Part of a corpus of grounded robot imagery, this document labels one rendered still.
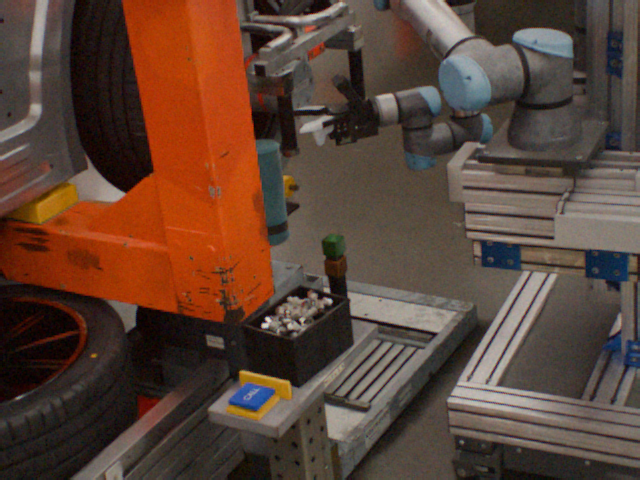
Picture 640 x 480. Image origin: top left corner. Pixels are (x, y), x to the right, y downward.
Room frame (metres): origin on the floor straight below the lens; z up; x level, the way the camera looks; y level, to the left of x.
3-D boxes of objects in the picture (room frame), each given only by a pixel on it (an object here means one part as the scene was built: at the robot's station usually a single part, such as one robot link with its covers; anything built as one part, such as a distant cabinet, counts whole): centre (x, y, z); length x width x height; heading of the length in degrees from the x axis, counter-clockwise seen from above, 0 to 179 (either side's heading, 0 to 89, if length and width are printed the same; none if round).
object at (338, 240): (2.46, -0.03, 0.64); 0.04 x 0.04 x 0.04; 57
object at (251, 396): (2.15, 0.17, 0.47); 0.07 x 0.07 x 0.02; 57
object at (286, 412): (2.29, 0.08, 0.44); 0.43 x 0.17 x 0.03; 147
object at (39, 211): (2.75, 0.64, 0.71); 0.14 x 0.14 x 0.05; 57
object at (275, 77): (2.78, 0.07, 0.93); 0.09 x 0.05 x 0.05; 57
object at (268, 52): (2.88, 0.10, 1.03); 0.19 x 0.18 x 0.11; 57
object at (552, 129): (2.50, -0.50, 0.87); 0.15 x 0.15 x 0.10
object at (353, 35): (3.06, -0.12, 0.93); 0.09 x 0.05 x 0.05; 57
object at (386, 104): (2.81, -0.19, 0.81); 0.08 x 0.05 x 0.08; 12
